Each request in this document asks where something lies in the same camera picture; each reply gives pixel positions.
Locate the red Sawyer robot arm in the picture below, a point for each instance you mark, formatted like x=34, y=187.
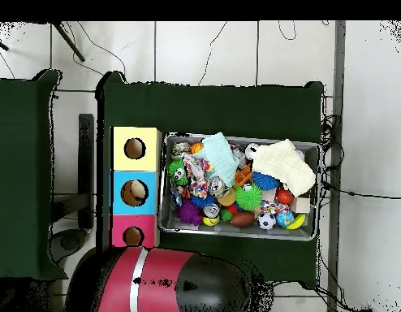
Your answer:
x=155, y=279

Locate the wooden box with three holes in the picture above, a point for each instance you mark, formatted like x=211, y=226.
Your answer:
x=151, y=195

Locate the colourful heart print cloth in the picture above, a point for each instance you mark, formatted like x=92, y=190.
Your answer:
x=199, y=185

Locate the silver drink can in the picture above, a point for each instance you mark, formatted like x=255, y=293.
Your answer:
x=217, y=187

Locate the light blue waffle cloth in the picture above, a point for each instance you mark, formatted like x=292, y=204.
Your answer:
x=220, y=159

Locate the small green fuzzy eyed toy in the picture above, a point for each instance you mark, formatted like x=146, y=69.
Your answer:
x=174, y=169

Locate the purple spiky ball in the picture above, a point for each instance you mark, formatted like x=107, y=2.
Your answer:
x=189, y=214

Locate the large green fuzzy eyed toy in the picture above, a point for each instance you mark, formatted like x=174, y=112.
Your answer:
x=249, y=197

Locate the brown toy football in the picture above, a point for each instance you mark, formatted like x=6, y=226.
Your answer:
x=242, y=219

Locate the dark green table cloth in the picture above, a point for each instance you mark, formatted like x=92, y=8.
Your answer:
x=220, y=110

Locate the black and white soccer ball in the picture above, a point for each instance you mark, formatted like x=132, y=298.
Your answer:
x=266, y=221

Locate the cream waffle cloth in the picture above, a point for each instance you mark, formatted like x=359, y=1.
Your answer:
x=285, y=165

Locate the blue globe print ball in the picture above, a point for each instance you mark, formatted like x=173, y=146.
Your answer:
x=284, y=218

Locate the black flat panel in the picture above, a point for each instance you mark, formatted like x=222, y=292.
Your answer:
x=86, y=162

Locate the grey oval floor object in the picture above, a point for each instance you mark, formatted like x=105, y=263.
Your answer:
x=69, y=242

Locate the green covered side table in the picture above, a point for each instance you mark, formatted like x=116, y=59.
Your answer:
x=22, y=162

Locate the long black tripod leg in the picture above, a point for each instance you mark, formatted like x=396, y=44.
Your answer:
x=69, y=40

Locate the short black tripod leg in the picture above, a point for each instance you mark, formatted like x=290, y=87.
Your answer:
x=0, y=44

